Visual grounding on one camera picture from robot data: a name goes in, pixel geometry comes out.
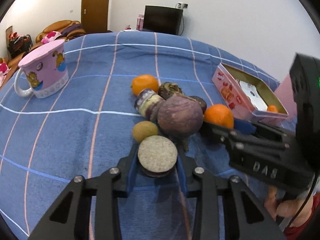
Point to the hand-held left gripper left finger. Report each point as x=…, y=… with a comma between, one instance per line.
x=132, y=172

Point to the brown leather sofa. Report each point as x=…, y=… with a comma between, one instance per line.
x=17, y=58

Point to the white printed paper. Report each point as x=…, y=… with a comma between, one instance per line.
x=251, y=93

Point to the purple cloth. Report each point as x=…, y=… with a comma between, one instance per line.
x=72, y=30

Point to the person's right hand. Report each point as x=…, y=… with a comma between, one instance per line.
x=287, y=208

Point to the person's right forearm red sleeve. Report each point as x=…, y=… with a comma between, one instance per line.
x=303, y=231

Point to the pink cartoon mug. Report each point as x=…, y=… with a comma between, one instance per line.
x=45, y=72

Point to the brown kiwi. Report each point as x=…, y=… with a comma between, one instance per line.
x=145, y=130

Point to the white wall socket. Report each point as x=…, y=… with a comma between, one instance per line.
x=182, y=5

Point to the round purple root vegetable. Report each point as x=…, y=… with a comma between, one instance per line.
x=180, y=118

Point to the small red white figurine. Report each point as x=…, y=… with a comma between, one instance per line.
x=128, y=27

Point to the orange tangerine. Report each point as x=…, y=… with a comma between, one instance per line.
x=145, y=84
x=220, y=117
x=272, y=109

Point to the black television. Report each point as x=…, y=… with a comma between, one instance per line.
x=162, y=20

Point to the pink floral cushion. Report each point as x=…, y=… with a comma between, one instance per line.
x=3, y=68
x=51, y=36

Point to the pink tin lid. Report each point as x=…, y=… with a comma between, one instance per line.
x=285, y=90

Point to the brown wooden door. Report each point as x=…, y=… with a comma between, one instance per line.
x=96, y=6

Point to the black storage rack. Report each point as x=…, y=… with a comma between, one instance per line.
x=20, y=43

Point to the tall pink box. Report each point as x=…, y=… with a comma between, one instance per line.
x=140, y=22

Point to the pink tin box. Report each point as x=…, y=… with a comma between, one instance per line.
x=228, y=92

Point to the wrinkled brown passion fruit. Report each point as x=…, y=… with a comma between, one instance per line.
x=170, y=90

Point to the purple white banded yam chunk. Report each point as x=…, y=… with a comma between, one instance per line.
x=147, y=102

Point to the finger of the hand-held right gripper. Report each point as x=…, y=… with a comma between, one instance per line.
x=225, y=137
x=244, y=127

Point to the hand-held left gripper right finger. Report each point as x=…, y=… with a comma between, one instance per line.
x=181, y=176

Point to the dark purple passion fruit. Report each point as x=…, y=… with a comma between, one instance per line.
x=200, y=103

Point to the cut yam chunk beige face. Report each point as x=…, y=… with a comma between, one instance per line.
x=157, y=153

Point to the wooden board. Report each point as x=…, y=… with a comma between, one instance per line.
x=9, y=31

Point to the brown leather armchair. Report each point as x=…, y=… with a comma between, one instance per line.
x=60, y=25

